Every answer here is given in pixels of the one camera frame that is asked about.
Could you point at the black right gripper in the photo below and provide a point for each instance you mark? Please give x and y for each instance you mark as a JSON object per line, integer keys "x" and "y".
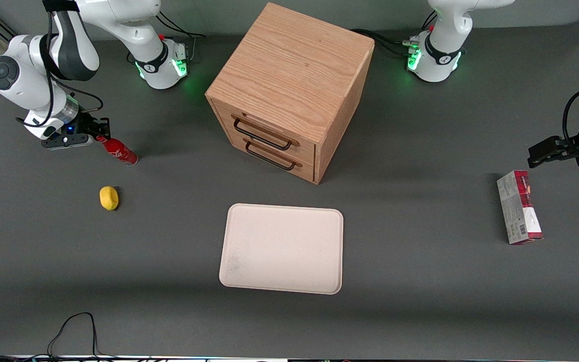
{"x": 88, "y": 125}

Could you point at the red coke bottle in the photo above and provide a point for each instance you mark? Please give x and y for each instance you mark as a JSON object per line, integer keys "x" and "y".
{"x": 121, "y": 152}

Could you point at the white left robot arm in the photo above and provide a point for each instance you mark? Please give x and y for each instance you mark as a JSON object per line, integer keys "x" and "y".
{"x": 445, "y": 30}

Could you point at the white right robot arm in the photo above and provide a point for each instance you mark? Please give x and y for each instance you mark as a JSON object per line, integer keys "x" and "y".
{"x": 28, "y": 75}

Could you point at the beige rectangular tray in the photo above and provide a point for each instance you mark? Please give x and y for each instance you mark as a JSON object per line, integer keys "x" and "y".
{"x": 282, "y": 248}

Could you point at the grey and red carton box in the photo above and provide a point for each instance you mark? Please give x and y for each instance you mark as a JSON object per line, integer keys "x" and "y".
{"x": 518, "y": 208}

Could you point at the yellow lemon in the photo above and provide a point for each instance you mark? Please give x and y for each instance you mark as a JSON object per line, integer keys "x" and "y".
{"x": 109, "y": 197}

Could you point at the wooden two-drawer cabinet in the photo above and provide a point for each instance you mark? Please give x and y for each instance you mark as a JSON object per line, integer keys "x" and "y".
{"x": 294, "y": 75}

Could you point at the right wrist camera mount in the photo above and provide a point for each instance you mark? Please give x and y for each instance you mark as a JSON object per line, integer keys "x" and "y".
{"x": 66, "y": 142}

